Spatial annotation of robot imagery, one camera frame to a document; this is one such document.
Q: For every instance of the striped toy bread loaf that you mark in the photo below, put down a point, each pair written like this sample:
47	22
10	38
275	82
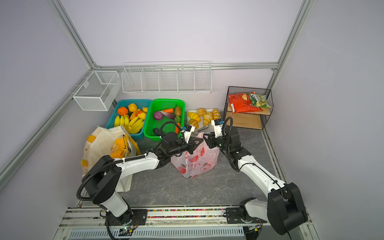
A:
194	116

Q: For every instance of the green snack bag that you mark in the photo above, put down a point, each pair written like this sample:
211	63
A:
259	100

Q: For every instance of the white canvas tote bag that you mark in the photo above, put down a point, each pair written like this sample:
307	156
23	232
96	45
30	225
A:
99	144

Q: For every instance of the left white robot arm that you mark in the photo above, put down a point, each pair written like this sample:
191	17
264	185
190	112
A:
99	184

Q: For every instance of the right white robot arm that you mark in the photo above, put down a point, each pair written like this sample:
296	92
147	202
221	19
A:
284	208

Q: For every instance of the striped toy bread roll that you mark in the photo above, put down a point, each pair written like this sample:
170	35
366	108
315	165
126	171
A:
194	123

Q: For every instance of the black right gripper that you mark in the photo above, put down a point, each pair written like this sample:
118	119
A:
211	142

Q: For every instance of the black wire snack rack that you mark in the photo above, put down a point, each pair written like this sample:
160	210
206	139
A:
257	120

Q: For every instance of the green plastic basket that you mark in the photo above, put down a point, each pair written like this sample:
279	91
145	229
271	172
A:
152	124

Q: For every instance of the brown toy potato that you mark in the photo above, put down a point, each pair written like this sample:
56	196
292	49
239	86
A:
178	111

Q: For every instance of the white mesh wall basket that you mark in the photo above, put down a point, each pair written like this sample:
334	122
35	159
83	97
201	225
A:
98	91

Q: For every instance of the toy bread bun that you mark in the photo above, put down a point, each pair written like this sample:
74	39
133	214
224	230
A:
201	111

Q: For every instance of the toy croissant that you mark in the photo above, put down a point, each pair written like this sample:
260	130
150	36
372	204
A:
207	118

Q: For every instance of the pink plastic grocery bag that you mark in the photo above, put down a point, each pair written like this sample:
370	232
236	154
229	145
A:
201	161

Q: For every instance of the white wire wall shelf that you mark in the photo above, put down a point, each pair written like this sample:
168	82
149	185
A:
167	77

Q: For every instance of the yellow-orange toy citrus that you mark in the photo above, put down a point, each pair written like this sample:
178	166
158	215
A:
132	107

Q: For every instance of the yellow snack bag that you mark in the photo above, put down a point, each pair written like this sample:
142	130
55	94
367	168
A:
121	148

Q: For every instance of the white bread tray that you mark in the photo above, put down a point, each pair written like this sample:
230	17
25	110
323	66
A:
209	128

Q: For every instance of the yellow toy banana bunch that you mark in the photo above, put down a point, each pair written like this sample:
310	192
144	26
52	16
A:
133	126

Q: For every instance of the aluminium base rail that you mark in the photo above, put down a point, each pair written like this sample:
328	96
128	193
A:
90	217

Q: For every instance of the yellow toy lemon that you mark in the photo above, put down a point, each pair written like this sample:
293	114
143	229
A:
142	115

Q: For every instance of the orange toy tangerine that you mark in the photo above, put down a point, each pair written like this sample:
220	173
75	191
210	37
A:
122	111

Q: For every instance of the red chip bag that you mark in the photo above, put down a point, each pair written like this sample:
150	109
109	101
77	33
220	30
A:
240	103

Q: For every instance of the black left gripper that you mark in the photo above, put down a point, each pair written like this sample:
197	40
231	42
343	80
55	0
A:
192	145

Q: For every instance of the orange toy carrot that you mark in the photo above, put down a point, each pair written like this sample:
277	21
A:
177	128
168	110

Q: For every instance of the teal plastic basket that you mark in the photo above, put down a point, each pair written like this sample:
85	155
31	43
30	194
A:
143	106

